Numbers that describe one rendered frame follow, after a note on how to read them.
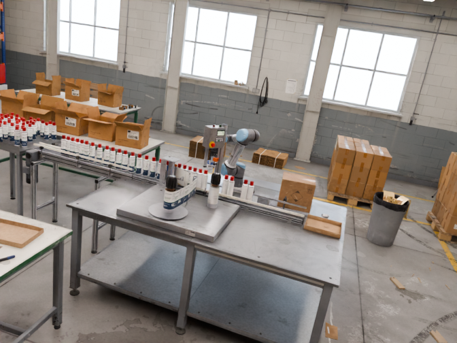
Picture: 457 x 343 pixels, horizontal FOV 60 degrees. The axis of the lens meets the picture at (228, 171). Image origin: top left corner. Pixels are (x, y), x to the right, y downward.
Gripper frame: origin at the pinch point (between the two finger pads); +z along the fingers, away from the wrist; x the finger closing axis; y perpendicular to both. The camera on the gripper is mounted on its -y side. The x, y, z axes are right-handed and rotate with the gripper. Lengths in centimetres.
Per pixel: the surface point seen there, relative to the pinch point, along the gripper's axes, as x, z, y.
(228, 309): -117, 78, 63
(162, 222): -128, 13, 5
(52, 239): -176, 20, -52
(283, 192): -37, 1, 81
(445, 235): 196, 91, 300
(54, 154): -48, 12, -150
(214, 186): -82, -7, 29
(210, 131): -51, -45, 10
